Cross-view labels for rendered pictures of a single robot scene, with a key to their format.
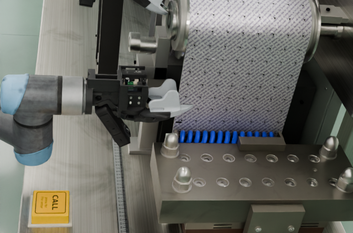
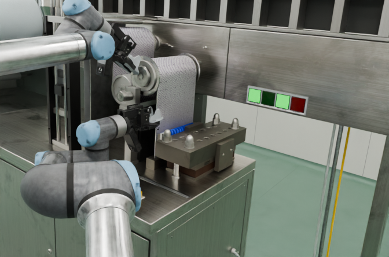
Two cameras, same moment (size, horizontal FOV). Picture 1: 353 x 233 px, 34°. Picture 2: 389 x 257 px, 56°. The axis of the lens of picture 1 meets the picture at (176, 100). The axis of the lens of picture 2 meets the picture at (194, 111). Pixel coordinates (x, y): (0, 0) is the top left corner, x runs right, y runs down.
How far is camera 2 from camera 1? 0.82 m
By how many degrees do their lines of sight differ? 42
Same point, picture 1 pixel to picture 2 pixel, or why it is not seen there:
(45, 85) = (106, 121)
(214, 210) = (206, 151)
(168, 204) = (192, 154)
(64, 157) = not seen: hidden behind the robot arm
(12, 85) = (92, 125)
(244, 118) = (180, 118)
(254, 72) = (181, 92)
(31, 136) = (104, 155)
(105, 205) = (147, 185)
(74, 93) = (121, 121)
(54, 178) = not seen: hidden behind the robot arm
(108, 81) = (133, 110)
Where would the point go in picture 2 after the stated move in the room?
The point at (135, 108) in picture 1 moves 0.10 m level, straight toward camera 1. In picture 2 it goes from (146, 123) to (164, 131)
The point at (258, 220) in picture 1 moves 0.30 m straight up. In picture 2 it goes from (222, 149) to (229, 70)
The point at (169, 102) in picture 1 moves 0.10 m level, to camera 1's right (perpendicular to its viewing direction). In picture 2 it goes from (157, 116) to (178, 112)
